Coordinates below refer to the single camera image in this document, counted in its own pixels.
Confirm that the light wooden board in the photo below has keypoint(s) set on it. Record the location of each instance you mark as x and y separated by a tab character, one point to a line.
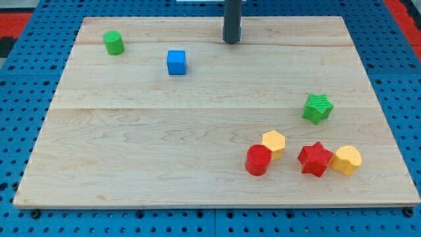
121	133

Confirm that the red cylinder block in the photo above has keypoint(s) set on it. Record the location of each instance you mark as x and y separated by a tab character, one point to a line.
258	159

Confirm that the blue cube block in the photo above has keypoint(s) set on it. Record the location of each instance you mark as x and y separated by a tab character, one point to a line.
176	62

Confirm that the yellow hexagon block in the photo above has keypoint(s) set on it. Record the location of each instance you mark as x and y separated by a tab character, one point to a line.
275	142

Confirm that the blue block behind tool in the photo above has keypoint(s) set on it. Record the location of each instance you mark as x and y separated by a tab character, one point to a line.
224	33

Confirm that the green star block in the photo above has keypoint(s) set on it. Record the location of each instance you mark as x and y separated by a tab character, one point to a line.
317	108

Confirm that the red star block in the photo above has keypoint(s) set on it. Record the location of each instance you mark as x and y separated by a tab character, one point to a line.
314	159

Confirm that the green cylinder block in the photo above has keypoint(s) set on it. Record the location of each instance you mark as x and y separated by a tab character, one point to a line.
113	42

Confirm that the yellow heart block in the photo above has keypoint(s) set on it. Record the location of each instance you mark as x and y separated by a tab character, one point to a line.
346	159

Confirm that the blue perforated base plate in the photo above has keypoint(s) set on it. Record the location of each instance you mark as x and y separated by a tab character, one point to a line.
33	68

